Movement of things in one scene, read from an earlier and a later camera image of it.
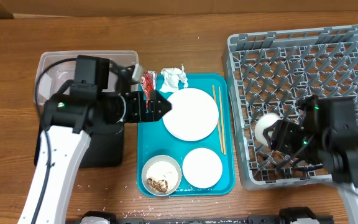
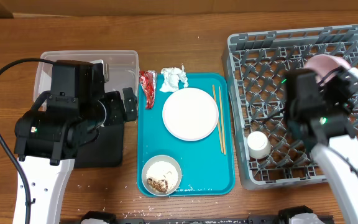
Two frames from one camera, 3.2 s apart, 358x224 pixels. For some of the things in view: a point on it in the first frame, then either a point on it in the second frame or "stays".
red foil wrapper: x=149 y=81 stays
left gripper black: x=138 y=113 to x=117 y=113
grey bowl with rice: x=161 y=175 stays
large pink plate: x=194 y=115 stays
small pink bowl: x=202 y=168 to x=322 y=64
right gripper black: x=281 y=139 to x=347 y=101
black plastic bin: x=106 y=149 stays
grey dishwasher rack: x=271 y=71 stays
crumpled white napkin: x=171 y=77 stays
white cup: x=264 y=121 to x=258 y=144
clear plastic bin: x=56 y=69 stays
